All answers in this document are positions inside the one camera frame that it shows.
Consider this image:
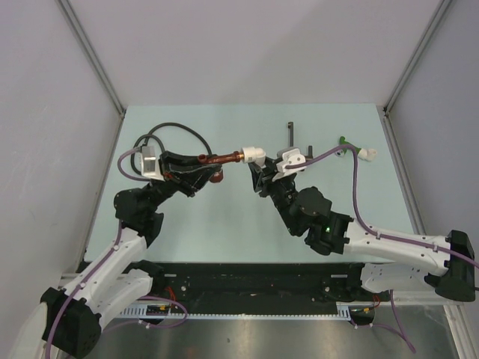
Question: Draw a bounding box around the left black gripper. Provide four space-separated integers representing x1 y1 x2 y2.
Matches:
144 151 222 213

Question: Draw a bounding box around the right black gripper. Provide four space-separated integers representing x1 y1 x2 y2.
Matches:
248 157 299 235

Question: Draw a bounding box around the white plastic elbow fitting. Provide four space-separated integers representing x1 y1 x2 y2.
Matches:
241 147 266 167

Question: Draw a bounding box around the dark red brass faucet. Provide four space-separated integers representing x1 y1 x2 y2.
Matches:
198 151 245 183

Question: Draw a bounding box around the green faucet with elbow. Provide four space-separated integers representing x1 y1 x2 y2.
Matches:
338 136 377 162

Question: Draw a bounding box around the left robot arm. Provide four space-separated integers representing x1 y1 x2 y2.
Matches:
40 147 222 358

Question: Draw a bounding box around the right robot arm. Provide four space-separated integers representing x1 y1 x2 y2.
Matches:
244 149 478 302

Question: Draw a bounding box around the dark metal faucet spout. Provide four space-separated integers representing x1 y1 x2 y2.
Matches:
287 121 314 160

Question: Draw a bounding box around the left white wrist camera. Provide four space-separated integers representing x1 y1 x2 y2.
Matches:
140 146 165 181

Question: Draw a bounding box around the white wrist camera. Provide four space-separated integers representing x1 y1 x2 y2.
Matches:
272 147 306 182
140 146 165 181

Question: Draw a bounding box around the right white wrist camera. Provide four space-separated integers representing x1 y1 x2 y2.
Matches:
272 147 306 182

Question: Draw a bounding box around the grey flexible metal hose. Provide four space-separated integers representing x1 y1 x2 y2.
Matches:
133 122 214 177

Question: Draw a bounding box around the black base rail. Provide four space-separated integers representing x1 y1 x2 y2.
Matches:
76 261 437 315

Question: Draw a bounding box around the white slotted cable duct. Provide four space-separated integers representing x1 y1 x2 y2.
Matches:
70 301 379 321

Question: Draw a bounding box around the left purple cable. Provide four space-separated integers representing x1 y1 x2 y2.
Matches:
40 147 190 356

